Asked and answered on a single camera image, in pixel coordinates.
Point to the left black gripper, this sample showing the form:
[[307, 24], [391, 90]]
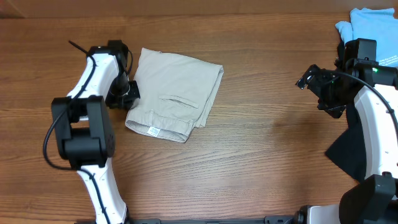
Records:
[[114, 101]]

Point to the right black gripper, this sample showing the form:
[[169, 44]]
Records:
[[337, 107]]

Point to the beige khaki shorts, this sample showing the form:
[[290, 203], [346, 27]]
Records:
[[177, 94]]

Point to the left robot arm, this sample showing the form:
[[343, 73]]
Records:
[[83, 130]]

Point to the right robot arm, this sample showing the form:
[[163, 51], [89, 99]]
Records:
[[367, 93]]

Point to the black garment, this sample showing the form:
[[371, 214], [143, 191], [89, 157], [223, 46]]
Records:
[[348, 151]]

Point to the light blue shirt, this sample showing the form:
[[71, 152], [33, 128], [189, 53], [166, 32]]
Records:
[[379, 25]]

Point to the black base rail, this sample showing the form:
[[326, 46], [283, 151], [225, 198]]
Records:
[[277, 219]]

